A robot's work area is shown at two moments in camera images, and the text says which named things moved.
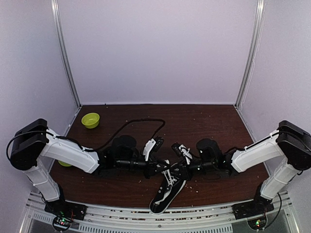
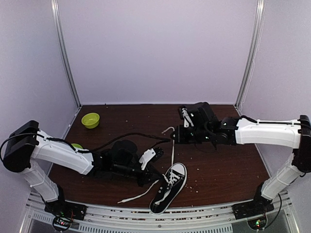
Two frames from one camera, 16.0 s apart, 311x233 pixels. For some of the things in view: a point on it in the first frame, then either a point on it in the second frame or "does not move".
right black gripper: [187, 174] to [180, 138]
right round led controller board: [257, 224] does not move
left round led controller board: [61, 224] does not move
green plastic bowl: [90, 120] does not move
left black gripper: [151, 170] to [147, 176]
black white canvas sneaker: [174, 180] does not move
